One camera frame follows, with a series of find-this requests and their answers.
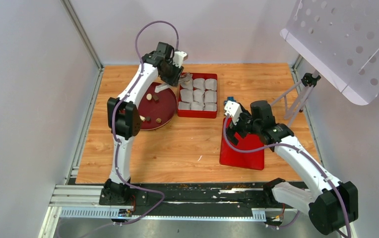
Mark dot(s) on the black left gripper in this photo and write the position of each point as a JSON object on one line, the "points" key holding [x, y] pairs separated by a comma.
{"points": [[178, 74]]}

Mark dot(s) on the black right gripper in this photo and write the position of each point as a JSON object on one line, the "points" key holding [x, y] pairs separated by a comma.
{"points": [[230, 131]]}

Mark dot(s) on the wooden metal food tongs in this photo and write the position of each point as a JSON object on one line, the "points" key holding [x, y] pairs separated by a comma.
{"points": [[183, 79]]}

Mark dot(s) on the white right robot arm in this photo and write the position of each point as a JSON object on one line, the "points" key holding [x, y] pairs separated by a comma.
{"points": [[330, 203]]}

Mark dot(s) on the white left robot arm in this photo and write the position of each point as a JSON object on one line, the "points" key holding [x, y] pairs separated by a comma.
{"points": [[124, 118]]}

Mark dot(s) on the tan cup-shaped chocolate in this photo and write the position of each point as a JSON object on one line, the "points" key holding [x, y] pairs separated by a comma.
{"points": [[149, 96]]}

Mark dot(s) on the red rectangular chocolate box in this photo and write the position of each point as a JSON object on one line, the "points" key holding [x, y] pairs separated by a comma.
{"points": [[198, 95]]}

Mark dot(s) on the red box lid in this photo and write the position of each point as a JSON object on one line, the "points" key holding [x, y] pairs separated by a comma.
{"points": [[230, 157]]}

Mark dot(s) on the blue red toy car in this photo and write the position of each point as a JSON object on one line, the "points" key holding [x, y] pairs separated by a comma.
{"points": [[231, 99]]}

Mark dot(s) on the round dark red tray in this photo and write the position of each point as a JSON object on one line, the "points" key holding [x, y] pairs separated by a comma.
{"points": [[164, 109]]}

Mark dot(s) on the perforated white light panel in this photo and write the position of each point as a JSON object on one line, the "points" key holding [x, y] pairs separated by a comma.
{"points": [[339, 39]]}

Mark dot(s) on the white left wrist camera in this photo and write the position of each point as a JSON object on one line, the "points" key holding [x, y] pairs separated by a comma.
{"points": [[179, 57]]}

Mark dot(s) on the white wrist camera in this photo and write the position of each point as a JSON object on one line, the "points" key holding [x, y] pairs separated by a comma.
{"points": [[179, 57], [232, 109]]}

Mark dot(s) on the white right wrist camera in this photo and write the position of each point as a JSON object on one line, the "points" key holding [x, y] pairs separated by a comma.
{"points": [[232, 109]]}

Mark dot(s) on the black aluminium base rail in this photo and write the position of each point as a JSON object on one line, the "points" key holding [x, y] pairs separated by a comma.
{"points": [[236, 201]]}

